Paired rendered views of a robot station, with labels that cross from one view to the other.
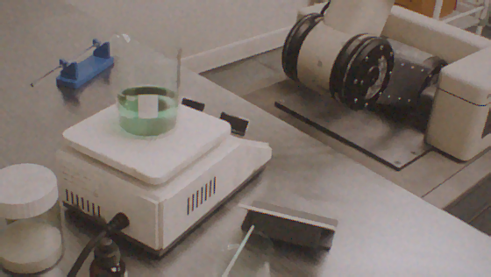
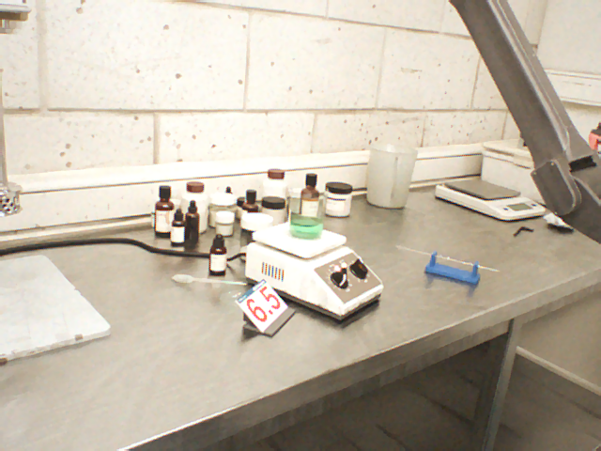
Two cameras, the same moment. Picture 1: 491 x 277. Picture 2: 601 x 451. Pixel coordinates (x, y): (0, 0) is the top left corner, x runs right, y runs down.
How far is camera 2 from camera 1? 1.02 m
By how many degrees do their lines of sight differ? 85
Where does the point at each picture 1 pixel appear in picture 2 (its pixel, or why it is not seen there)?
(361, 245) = (245, 339)
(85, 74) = (440, 269)
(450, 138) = not seen: outside the picture
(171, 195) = (254, 249)
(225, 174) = (292, 278)
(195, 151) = (276, 242)
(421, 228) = (261, 368)
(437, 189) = not seen: outside the picture
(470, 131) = not seen: outside the picture
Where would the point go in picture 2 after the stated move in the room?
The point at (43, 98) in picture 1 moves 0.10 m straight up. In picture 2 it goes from (407, 262) to (414, 214)
